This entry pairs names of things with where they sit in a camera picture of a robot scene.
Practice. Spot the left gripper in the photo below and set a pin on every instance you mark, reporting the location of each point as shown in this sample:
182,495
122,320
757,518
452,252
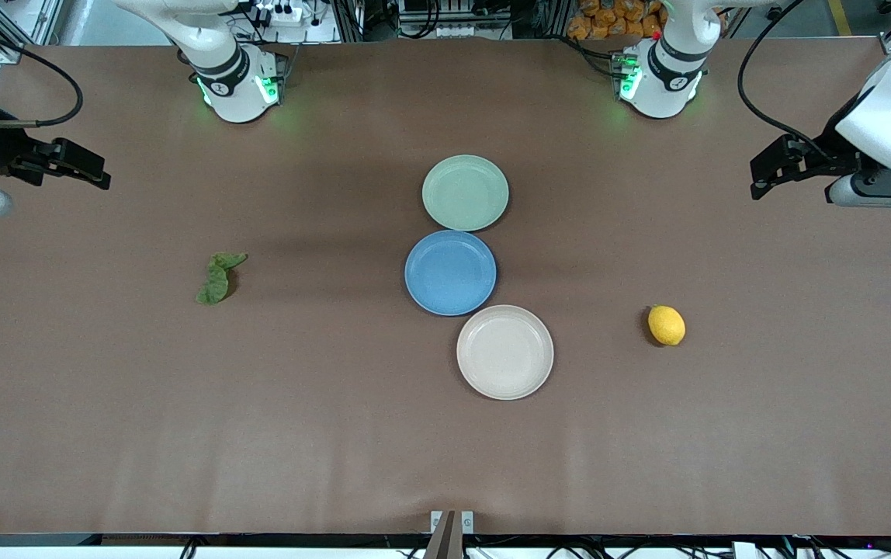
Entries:
826,156

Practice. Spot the green lettuce leaf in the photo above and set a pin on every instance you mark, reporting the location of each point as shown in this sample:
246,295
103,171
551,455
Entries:
216,283

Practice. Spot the yellow lemon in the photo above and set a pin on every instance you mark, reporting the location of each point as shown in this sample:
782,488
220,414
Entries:
667,326

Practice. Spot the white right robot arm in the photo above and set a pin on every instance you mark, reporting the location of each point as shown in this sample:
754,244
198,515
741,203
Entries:
236,93

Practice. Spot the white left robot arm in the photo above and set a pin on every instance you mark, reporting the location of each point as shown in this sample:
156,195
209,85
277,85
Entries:
667,85

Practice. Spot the bag of orange snacks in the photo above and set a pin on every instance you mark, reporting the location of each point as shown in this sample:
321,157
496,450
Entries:
597,23

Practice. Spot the white power strip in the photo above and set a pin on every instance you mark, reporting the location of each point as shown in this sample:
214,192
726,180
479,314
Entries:
282,14

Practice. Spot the green round plate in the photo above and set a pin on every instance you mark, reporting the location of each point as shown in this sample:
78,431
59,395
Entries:
465,194

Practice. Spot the black equipment rack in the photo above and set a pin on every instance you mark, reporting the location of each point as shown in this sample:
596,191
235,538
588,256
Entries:
492,19

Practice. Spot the beige round plate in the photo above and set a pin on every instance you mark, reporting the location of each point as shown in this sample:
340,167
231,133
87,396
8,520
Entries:
504,353

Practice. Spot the blue round plate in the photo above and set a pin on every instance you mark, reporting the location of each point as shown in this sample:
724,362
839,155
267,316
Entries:
449,272

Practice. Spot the white adapter box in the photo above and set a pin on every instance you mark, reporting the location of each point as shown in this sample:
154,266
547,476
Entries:
744,550

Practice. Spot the small metal bracket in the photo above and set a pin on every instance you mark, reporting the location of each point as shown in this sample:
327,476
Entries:
467,522

